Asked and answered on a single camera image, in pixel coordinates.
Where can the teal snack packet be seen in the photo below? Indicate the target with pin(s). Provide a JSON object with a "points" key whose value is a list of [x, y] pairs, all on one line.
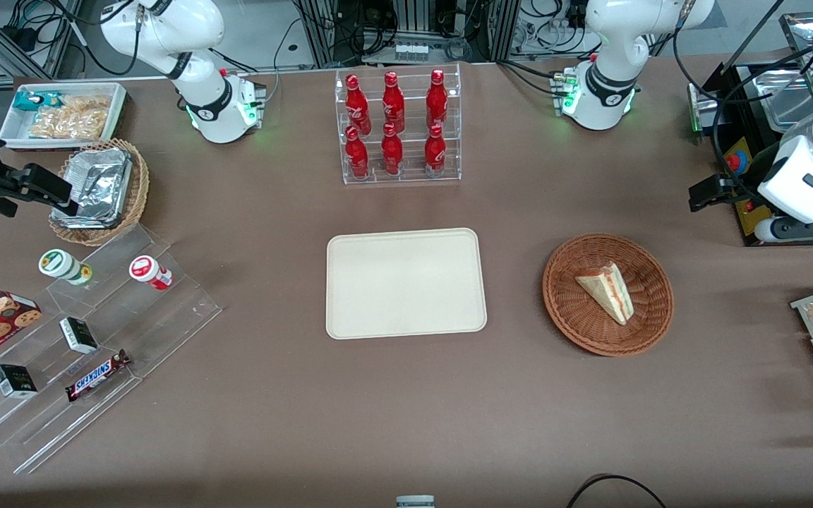
{"points": [[32, 101]]}

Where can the green lid white cup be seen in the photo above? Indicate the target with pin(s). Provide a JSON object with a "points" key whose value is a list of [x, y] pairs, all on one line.
{"points": [[61, 264]]}

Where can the aluminium foil container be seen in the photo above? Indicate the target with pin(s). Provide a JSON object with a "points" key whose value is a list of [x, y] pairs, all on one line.
{"points": [[99, 187]]}

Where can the beige plastic tray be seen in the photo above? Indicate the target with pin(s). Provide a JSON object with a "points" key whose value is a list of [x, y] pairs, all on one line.
{"points": [[364, 296]]}

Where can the red lid white cup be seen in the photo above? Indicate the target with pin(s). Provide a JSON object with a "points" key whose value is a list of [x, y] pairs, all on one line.
{"points": [[147, 271]]}

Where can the clear bag of chips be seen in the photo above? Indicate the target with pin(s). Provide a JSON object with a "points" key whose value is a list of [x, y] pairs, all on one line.
{"points": [[71, 120]]}

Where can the small black carton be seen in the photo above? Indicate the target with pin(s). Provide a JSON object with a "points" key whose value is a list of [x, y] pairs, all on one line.
{"points": [[78, 335], [15, 381]]}

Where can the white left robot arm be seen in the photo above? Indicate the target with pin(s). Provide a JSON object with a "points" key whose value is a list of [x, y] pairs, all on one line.
{"points": [[611, 42]]}

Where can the snickers chocolate bar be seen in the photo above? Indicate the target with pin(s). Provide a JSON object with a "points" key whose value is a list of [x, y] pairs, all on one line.
{"points": [[96, 376]]}

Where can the clear acrylic stepped display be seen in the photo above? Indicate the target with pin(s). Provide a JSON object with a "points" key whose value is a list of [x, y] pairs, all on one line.
{"points": [[166, 317]]}

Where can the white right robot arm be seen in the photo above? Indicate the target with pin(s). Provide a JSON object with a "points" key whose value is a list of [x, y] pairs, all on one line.
{"points": [[202, 85]]}

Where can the white power strip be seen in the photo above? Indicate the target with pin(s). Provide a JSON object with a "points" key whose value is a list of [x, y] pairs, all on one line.
{"points": [[411, 51]]}

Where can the small tan wicker basket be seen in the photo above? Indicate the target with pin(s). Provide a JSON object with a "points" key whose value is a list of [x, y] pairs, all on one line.
{"points": [[140, 190]]}

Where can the black food warmer cabinet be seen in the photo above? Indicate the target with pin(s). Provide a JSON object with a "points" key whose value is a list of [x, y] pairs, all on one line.
{"points": [[777, 99]]}

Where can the small grey box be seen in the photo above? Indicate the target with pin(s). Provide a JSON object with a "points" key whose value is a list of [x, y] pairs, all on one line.
{"points": [[415, 502]]}

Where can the clear acrylic bottle rack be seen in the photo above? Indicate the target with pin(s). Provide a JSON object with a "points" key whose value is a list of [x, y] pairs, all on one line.
{"points": [[410, 180]]}

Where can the triangular sandwich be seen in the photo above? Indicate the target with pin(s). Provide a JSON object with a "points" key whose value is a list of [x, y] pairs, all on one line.
{"points": [[607, 289]]}

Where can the large brown wicker basket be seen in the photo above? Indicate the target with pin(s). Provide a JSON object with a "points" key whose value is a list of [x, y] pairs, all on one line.
{"points": [[576, 314]]}

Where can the white rectangular snack bin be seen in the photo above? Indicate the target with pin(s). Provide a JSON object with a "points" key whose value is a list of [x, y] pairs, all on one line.
{"points": [[15, 130]]}

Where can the red cola bottle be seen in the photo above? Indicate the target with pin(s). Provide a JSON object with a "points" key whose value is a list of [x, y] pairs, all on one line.
{"points": [[357, 159], [437, 99], [435, 155], [393, 102], [358, 106], [392, 155]]}

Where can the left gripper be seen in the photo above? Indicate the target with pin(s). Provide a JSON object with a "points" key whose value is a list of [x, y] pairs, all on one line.
{"points": [[739, 189]]}

